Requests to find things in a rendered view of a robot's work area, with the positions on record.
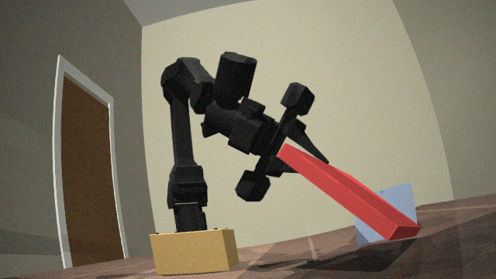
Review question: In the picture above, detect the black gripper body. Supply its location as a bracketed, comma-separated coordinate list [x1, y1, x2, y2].
[227, 82, 315, 202]

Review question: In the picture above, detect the red lid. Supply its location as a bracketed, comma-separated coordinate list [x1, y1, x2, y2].
[277, 143, 421, 241]

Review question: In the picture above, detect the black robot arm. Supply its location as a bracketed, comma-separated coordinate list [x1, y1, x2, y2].
[160, 51, 275, 233]

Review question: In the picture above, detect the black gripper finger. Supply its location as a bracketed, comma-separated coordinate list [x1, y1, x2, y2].
[265, 156, 299, 177]
[285, 118, 329, 164]

